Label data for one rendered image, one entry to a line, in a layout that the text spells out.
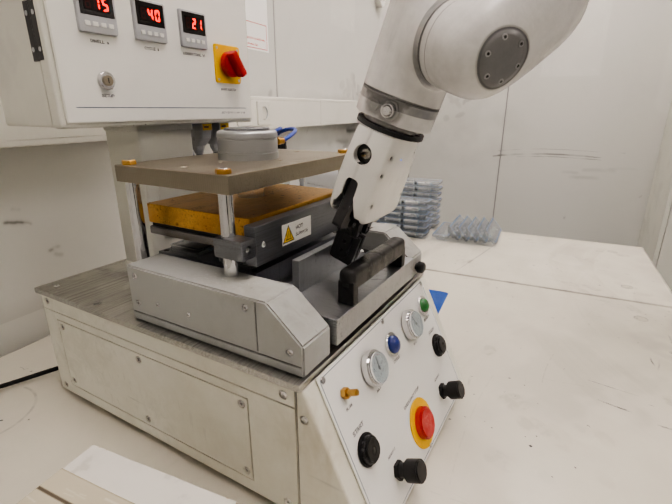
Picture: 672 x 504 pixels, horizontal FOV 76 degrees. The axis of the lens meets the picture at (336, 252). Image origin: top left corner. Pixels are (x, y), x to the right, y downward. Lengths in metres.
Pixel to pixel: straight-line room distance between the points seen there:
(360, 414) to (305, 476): 0.08
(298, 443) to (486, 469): 0.26
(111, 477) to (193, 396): 0.11
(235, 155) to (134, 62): 0.18
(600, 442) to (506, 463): 0.14
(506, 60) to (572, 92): 2.58
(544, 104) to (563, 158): 0.34
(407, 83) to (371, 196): 0.11
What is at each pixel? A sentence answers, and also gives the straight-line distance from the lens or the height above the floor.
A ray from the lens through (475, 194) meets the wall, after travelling 3.03.
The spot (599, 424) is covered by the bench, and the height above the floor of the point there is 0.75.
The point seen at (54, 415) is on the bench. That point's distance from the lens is 0.78.
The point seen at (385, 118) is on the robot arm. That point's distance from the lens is 0.44.
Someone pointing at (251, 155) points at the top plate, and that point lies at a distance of 0.56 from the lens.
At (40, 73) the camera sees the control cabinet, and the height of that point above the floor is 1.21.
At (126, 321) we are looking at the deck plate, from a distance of 0.58.
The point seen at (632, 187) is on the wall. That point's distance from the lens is 3.03.
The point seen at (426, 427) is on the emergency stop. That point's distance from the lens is 0.59.
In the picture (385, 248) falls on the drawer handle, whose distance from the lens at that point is 0.53.
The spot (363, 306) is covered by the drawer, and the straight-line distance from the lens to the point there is 0.49.
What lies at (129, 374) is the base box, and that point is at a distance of 0.63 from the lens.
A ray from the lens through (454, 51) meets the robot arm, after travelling 0.38.
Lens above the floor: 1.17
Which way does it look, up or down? 18 degrees down
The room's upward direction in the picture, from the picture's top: straight up
